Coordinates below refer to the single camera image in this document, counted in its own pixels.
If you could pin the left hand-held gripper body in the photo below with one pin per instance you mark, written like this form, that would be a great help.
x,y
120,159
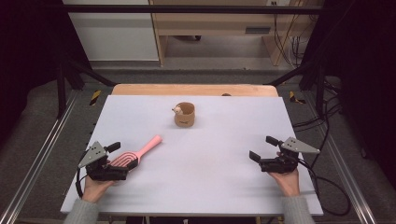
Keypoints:
x,y
106,172

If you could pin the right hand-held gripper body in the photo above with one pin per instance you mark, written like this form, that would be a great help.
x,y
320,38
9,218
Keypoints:
x,y
280,165

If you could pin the pink hairbrush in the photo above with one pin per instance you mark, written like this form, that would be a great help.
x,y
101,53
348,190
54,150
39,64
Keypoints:
x,y
149,146

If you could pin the person's right hand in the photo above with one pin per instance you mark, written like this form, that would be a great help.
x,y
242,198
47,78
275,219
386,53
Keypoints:
x,y
289,183

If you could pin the person's left hand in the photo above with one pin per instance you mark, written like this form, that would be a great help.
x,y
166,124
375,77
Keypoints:
x,y
93,189

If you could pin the yellow black tape marker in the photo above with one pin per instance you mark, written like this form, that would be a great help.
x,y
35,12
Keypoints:
x,y
95,97
292,97

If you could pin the black metal stand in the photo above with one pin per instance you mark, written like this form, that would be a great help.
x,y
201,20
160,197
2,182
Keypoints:
x,y
61,93
320,93

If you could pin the brown cup with hedgehog figure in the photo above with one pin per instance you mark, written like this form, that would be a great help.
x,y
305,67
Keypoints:
x,y
185,119

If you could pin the white cabinet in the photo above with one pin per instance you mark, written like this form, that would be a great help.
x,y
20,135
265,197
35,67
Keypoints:
x,y
115,37

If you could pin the black curtain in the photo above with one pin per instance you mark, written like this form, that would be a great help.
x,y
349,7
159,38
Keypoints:
x,y
25,46
373,62

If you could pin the wooden desk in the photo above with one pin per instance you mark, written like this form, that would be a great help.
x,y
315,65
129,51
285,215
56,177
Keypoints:
x,y
211,25

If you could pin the black horizontal metal bar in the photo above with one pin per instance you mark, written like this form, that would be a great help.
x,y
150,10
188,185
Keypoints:
x,y
186,9

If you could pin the aluminium floor rail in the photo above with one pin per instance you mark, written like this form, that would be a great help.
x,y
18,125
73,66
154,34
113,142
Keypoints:
x,y
348,177
37,155

